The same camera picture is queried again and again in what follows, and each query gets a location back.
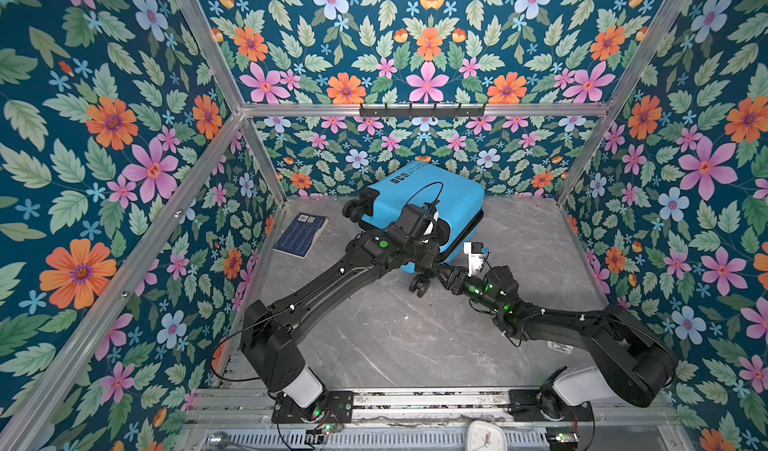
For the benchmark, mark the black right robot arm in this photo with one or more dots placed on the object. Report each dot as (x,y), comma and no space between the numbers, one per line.
(633,361)

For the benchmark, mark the dark blue paperback book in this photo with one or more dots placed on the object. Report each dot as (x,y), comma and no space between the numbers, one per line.
(301,234)

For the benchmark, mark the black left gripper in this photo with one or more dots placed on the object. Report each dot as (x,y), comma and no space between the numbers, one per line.
(436,241)

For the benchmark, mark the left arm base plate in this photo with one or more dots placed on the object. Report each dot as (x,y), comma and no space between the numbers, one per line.
(331,407)

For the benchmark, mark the blue hard-shell suitcase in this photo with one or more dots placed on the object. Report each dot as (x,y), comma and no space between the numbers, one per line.
(445,210)

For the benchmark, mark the white desk clock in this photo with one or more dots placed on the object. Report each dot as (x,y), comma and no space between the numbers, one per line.
(485,436)

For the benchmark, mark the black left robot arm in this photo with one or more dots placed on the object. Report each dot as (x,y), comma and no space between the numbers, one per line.
(271,333)

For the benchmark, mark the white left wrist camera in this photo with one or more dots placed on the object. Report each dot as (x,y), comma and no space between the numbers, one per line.
(430,222)

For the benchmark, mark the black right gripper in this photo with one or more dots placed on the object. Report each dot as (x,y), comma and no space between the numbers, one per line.
(458,281)

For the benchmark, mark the white wall socket plate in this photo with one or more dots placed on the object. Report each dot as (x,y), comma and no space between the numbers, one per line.
(560,347)

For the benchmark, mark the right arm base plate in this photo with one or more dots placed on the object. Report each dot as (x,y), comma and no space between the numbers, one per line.
(549,406)

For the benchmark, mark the aluminium cage frame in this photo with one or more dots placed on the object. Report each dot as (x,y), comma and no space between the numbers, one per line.
(147,144)

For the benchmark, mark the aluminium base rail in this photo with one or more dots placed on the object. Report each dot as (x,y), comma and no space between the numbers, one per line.
(418,407)

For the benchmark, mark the black hook rail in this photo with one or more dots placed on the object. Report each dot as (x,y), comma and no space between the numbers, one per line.
(411,110)

